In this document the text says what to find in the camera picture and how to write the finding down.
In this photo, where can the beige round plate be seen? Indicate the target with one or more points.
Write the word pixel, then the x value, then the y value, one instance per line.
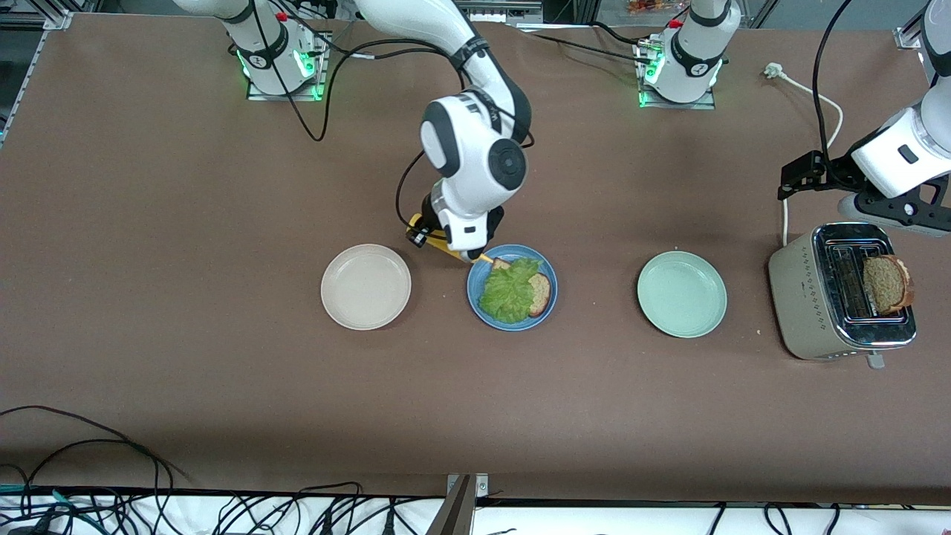
pixel 365 287

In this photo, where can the aluminium frame profile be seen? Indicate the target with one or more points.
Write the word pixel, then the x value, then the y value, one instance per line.
pixel 906 37

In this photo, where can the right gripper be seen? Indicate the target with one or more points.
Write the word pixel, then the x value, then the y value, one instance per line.
pixel 475 253

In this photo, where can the green lettuce leaf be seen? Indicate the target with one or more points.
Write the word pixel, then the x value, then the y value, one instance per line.
pixel 509 293

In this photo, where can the orange packet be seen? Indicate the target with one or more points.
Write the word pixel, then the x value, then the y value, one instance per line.
pixel 650 6

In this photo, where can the aluminium frame rail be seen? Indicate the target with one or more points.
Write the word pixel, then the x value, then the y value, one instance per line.
pixel 58 21

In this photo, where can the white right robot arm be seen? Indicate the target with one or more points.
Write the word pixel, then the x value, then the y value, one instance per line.
pixel 461 141

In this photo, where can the metal table bracket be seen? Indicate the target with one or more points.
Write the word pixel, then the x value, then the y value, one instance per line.
pixel 461 513

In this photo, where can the beige chrome toaster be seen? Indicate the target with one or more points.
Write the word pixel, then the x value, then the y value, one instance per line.
pixel 799 297

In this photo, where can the grey metal box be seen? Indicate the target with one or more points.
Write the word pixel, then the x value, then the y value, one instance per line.
pixel 487 11

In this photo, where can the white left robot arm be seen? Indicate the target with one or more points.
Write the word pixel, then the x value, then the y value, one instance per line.
pixel 691 59

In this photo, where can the brown bread slice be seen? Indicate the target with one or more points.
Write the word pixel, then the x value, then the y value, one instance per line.
pixel 541 293
pixel 888 286

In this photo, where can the yellow squeeze sauce bottle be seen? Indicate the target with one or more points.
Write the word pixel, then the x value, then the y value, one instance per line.
pixel 457 249

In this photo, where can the light green round plate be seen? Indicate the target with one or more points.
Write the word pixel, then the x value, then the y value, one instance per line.
pixel 682 294

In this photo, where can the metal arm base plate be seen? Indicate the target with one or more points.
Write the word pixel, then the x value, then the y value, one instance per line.
pixel 324 74
pixel 672 106

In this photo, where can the blue round plate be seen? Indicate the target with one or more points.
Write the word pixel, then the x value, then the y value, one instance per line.
pixel 513 325

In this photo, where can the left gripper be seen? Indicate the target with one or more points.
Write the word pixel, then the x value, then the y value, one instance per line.
pixel 836 170

